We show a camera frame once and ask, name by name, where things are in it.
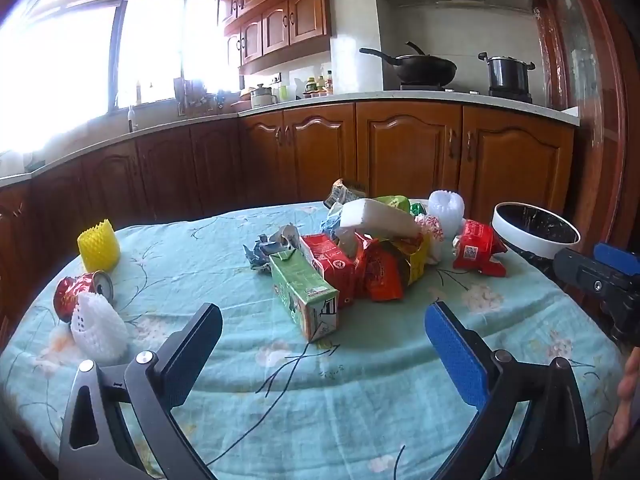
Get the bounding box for wooden door frame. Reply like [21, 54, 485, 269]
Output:
[532, 0, 640, 281]

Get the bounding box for kitchen window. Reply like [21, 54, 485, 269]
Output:
[0, 0, 241, 156]

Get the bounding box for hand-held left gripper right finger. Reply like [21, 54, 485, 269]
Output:
[424, 301, 594, 480]

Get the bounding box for light stone countertop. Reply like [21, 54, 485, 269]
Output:
[0, 90, 581, 188]

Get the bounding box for red-white patterned wrapper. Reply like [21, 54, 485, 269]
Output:
[415, 212, 446, 263]

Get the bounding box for dark cooking pot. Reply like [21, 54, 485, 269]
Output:
[477, 51, 536, 92]

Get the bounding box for utensil rack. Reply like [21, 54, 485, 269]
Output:
[173, 76, 226, 110]

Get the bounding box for wooden cabinets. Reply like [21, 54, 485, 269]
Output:
[0, 101, 576, 341]
[210, 0, 361, 77]

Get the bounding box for teal floral tablecloth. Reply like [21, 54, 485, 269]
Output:
[0, 200, 626, 480]

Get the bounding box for crumpled silver wrapper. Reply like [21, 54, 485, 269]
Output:
[243, 224, 301, 273]

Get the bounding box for white bin with black liner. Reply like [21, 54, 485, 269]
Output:
[491, 202, 582, 286]

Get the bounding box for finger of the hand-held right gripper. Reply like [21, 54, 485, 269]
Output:
[594, 242, 640, 277]

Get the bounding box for orange-red snack wrapper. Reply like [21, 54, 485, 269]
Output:
[357, 240, 405, 302]

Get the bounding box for black gas stove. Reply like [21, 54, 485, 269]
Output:
[397, 82, 533, 103]

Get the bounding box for wooden lower cabinets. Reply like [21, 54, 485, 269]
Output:
[0, 101, 576, 341]

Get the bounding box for white foam fruit net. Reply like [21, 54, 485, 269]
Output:
[428, 189, 467, 241]
[70, 292, 129, 365]

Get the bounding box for person's right hand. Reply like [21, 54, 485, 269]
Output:
[607, 359, 640, 453]

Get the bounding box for white foam block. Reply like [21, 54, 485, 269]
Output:
[334, 198, 423, 251]

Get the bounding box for yellow foam fruit net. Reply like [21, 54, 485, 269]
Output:
[77, 218, 121, 272]

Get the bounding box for red drink carton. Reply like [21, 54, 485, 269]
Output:
[300, 233, 358, 308]

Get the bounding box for white rice cooker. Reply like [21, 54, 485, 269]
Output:
[250, 84, 278, 109]

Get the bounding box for wooden upper cabinets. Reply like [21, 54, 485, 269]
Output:
[210, 0, 361, 77]

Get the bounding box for red snack packet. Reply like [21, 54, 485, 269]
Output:
[452, 220, 508, 277]

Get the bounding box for crushed red can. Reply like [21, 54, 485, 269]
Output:
[53, 271, 115, 321]

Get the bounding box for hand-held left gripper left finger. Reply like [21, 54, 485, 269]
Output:
[59, 302, 224, 480]

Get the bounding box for gold foil wrapper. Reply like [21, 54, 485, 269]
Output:
[395, 235, 432, 286]

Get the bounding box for black wok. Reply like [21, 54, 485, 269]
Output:
[359, 41, 458, 86]

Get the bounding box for green drink carton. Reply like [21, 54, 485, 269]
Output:
[269, 249, 341, 343]

